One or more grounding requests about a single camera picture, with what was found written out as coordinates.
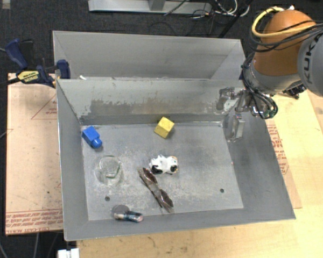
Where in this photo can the small grey and blue tool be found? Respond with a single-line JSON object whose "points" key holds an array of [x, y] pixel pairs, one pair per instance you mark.
{"points": [[125, 214]]}

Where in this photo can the yellow cube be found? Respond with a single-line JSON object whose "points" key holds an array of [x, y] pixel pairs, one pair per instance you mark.
{"points": [[164, 127]]}

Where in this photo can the brown cardboard board, red print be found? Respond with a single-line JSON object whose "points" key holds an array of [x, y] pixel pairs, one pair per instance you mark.
{"points": [[32, 149]]}

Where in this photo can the small white object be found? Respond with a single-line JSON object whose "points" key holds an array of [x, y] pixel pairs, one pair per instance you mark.
{"points": [[83, 77]]}

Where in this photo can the brown twisted sunglasses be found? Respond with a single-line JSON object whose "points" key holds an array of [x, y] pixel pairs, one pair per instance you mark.
{"points": [[155, 188]]}

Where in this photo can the blue toy block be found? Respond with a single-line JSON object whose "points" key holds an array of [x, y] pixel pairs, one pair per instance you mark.
{"points": [[91, 136]]}

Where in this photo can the clear glass cup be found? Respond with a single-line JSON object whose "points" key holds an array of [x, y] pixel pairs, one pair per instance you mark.
{"points": [[109, 170]]}

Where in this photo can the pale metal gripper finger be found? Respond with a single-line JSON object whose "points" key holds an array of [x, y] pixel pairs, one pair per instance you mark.
{"points": [[237, 128], [226, 95]]}

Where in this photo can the grey metal bin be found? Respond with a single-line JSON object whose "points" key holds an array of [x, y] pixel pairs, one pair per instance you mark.
{"points": [[193, 171]]}

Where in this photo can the black and white toy cow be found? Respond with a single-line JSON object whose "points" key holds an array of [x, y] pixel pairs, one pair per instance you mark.
{"points": [[163, 165]]}

